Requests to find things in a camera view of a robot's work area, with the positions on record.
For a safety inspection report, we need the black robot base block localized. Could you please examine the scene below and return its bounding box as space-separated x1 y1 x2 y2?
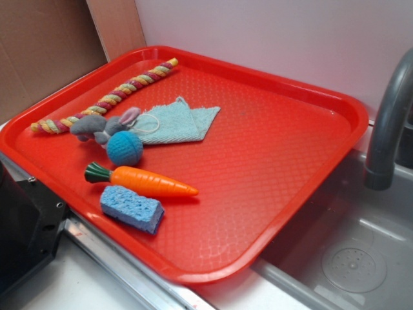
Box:
1 165 68 298

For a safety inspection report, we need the red plastic tray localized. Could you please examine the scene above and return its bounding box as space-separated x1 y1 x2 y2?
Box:
1 46 368 285

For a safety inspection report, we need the light blue folded cloth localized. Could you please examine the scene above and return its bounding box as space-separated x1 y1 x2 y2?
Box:
132 97 221 145

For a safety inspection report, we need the orange plastic toy carrot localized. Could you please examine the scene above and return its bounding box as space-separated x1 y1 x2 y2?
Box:
84 162 199 197

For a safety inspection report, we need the blue rubber ball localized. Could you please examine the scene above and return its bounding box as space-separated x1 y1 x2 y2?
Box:
106 131 143 166

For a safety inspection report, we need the blue sponge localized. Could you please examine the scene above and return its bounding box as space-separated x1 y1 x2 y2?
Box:
100 185 165 235

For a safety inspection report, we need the grey plush bunny toy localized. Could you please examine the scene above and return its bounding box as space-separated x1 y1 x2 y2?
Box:
69 107 160 149

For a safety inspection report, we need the light wooden board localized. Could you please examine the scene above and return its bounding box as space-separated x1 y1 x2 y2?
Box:
86 0 146 61

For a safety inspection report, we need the grey toy faucet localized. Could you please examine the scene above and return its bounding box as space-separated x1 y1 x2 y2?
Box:
363 49 412 191

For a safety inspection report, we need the grey plastic toy sink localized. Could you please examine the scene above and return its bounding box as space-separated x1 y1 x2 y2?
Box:
252 151 412 309

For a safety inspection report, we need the brown cardboard panel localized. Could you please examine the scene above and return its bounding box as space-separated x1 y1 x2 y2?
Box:
1 1 106 123

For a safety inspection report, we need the multicolored twisted rope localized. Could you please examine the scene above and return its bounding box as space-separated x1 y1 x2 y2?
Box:
30 57 179 135

